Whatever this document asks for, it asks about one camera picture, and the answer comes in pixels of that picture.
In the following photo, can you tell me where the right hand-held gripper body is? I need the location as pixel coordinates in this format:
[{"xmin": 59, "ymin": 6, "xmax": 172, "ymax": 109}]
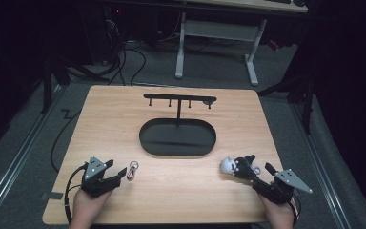
[{"xmin": 256, "ymin": 169, "xmax": 314, "ymax": 205}]

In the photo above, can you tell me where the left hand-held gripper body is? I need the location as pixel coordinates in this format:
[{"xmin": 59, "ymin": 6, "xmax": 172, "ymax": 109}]
[{"xmin": 81, "ymin": 156, "xmax": 122, "ymax": 198}]

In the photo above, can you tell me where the red carabiner keychain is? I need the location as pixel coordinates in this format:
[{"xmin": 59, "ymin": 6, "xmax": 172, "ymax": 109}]
[{"xmin": 126, "ymin": 160, "xmax": 140, "ymax": 182}]

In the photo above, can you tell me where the white plush ball keychain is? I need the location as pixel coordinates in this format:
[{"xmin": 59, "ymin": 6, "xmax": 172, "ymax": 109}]
[{"xmin": 219, "ymin": 155, "xmax": 262, "ymax": 177}]

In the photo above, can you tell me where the black key holder stand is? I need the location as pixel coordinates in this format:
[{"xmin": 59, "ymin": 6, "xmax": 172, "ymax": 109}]
[{"xmin": 138, "ymin": 93, "xmax": 218, "ymax": 157}]

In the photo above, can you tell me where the person's left hand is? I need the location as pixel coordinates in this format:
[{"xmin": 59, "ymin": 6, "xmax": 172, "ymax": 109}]
[{"xmin": 72, "ymin": 189, "xmax": 112, "ymax": 221}]

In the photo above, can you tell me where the person's right hand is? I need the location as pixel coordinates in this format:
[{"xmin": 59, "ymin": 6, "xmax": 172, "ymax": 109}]
[{"xmin": 258, "ymin": 194, "xmax": 296, "ymax": 229}]

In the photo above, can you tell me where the grey tape strip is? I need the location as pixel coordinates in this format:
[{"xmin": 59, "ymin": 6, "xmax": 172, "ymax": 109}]
[{"xmin": 40, "ymin": 191, "xmax": 64, "ymax": 201}]

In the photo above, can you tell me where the black metal stand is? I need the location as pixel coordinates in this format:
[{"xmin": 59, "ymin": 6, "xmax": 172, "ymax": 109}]
[
  {"xmin": 256, "ymin": 71, "xmax": 316, "ymax": 135},
  {"xmin": 41, "ymin": 56, "xmax": 72, "ymax": 115}
]

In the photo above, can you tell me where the small red object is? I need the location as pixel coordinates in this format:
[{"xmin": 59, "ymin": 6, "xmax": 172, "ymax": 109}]
[{"xmin": 268, "ymin": 39, "xmax": 281, "ymax": 52}]

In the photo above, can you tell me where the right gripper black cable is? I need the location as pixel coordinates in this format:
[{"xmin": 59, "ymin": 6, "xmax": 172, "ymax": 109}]
[{"xmin": 286, "ymin": 198, "xmax": 302, "ymax": 227}]

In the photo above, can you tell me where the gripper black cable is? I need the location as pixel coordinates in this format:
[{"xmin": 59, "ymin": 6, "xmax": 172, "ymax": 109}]
[
  {"xmin": 64, "ymin": 162, "xmax": 90, "ymax": 224},
  {"xmin": 286, "ymin": 198, "xmax": 302, "ymax": 227}
]

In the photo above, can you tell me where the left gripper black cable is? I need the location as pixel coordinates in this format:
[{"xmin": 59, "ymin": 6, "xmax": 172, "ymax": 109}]
[{"xmin": 64, "ymin": 162, "xmax": 90, "ymax": 224}]

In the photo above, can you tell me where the metal floor rail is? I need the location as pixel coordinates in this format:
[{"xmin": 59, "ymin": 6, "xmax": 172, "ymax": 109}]
[
  {"xmin": 290, "ymin": 103, "xmax": 353, "ymax": 229},
  {"xmin": 0, "ymin": 85, "xmax": 63, "ymax": 229}
]

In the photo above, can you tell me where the black floor cable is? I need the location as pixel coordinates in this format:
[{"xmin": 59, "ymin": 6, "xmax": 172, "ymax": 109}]
[
  {"xmin": 107, "ymin": 41, "xmax": 128, "ymax": 86},
  {"xmin": 129, "ymin": 47, "xmax": 148, "ymax": 87},
  {"xmin": 50, "ymin": 109, "xmax": 82, "ymax": 174}
]

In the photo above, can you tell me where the white metal frame desk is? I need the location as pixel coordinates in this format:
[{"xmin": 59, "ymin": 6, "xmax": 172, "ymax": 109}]
[{"xmin": 173, "ymin": 0, "xmax": 309, "ymax": 87}]

